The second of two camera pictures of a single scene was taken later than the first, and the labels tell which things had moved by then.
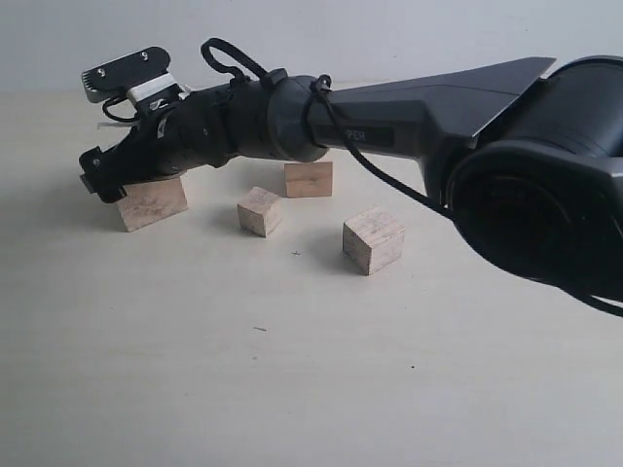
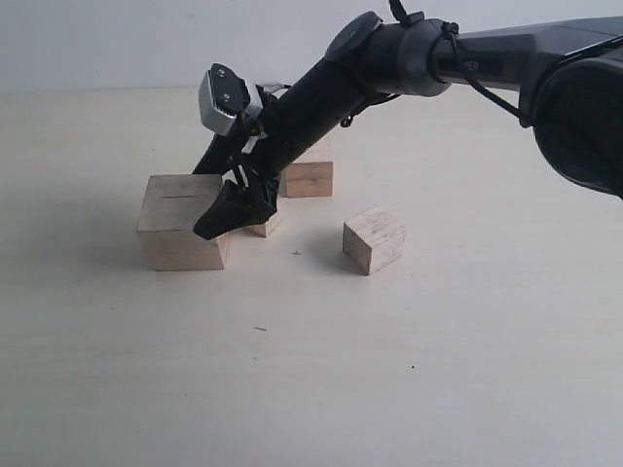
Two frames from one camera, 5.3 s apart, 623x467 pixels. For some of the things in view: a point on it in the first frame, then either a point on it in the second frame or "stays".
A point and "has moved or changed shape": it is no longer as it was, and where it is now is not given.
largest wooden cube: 148,203 has moved or changed shape
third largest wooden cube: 373,240 stays
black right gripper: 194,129 → 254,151
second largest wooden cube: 309,179 stays
